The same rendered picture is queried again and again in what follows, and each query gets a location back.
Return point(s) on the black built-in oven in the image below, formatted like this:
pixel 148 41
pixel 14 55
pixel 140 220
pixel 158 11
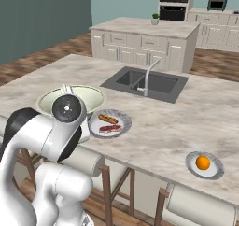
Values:
pixel 172 2

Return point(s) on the large pale green bowl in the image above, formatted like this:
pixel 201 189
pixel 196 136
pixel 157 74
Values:
pixel 90 97

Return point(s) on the small potted plant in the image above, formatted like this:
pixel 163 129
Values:
pixel 155 18

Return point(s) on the wooden stool with white backrest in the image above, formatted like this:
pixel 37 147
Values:
pixel 199 208
pixel 28 162
pixel 90 162

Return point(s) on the grey plate with orange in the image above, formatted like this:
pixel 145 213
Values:
pixel 214 171

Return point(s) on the teal microwave oven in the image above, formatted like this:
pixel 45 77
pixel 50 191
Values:
pixel 217 2

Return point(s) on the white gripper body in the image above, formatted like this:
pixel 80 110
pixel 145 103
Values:
pixel 85 130

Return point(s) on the orange fruit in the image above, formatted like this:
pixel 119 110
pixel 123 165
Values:
pixel 203 162

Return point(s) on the grey plate with cooked food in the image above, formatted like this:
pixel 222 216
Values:
pixel 124 121

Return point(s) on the beige kitchen island cupboards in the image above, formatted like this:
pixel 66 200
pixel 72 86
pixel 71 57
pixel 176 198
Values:
pixel 146 44

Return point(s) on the dark grey sink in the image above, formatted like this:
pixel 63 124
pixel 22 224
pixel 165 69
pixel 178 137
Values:
pixel 161 83

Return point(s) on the beige run of cupboards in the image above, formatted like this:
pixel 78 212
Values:
pixel 217 32

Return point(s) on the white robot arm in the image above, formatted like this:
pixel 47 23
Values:
pixel 34 136

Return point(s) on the hot dog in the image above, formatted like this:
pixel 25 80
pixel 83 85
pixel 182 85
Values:
pixel 108 119

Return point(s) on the red steak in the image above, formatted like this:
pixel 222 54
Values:
pixel 110 129

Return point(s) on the silver tap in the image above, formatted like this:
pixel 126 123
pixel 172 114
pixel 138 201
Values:
pixel 148 72

